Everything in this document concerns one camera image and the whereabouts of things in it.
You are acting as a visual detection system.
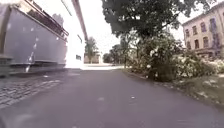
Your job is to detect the green bushes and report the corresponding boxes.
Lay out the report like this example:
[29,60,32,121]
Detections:
[123,33,224,83]

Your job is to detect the low brown building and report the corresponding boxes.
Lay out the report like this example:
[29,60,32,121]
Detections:
[83,52,103,65]

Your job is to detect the white building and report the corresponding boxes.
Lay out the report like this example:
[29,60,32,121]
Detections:
[20,0,90,70]

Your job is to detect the grey panel wall with railing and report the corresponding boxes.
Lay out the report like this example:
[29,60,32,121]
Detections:
[0,3,70,76]

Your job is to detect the grey cobblestone paving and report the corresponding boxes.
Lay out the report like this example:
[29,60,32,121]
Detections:
[0,71,72,110]

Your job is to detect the grey asphalt road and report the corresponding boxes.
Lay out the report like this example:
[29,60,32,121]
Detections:
[0,65,224,128]

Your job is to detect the round green tree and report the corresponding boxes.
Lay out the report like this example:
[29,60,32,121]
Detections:
[84,36,100,64]

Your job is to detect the beige multi-storey building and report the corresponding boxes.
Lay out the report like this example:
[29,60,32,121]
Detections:
[181,1,224,60]

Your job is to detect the group of dark trees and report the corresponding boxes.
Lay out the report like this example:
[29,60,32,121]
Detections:
[102,43,129,66]

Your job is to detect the large dark tree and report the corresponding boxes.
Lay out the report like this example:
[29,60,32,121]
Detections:
[101,0,218,81]

